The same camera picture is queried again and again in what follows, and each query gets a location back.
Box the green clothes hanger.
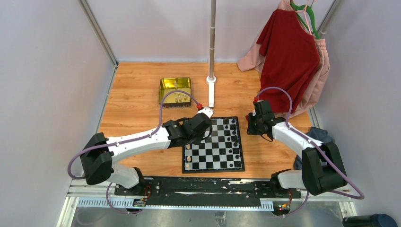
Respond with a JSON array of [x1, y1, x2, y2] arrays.
[[290, 0, 321, 39]]

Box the gold metal tin box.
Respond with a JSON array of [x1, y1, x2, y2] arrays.
[[159, 77, 192, 108]]

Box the red shirt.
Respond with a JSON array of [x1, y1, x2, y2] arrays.
[[237, 9, 320, 114]]

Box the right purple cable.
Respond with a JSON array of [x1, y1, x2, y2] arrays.
[[254, 87, 365, 200]]

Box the grey blue cloth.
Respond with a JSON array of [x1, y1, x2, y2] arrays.
[[293, 127, 334, 170]]

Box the black white chessboard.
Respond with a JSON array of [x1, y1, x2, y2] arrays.
[[182, 116, 245, 174]]

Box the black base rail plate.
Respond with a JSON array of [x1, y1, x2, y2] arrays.
[[112, 176, 301, 208]]

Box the silver vertical pole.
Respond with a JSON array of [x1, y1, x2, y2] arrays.
[[208, 0, 217, 82]]

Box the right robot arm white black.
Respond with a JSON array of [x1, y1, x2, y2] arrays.
[[246, 101, 348, 198]]

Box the dark blue bottle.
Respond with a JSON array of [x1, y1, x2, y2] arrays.
[[342, 214, 398, 227]]

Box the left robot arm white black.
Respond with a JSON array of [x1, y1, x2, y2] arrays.
[[79, 107, 213, 195]]

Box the white pole base bracket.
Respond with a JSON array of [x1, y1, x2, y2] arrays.
[[206, 76, 217, 108]]

